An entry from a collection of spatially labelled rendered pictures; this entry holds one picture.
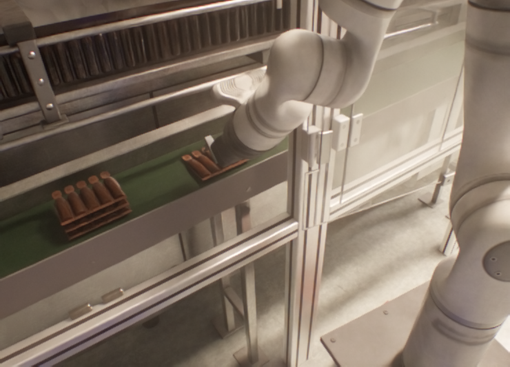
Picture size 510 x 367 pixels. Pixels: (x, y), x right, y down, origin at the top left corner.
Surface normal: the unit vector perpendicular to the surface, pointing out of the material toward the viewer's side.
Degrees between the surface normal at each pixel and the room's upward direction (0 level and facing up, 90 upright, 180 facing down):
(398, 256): 0
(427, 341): 90
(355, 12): 101
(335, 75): 80
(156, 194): 2
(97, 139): 90
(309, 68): 73
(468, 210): 61
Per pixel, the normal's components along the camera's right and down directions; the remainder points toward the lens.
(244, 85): 0.40, -0.13
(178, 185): -0.07, -0.79
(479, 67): -0.90, 0.43
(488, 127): -0.49, 0.85
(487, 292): -0.28, 0.61
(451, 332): -0.64, 0.47
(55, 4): 0.56, 0.48
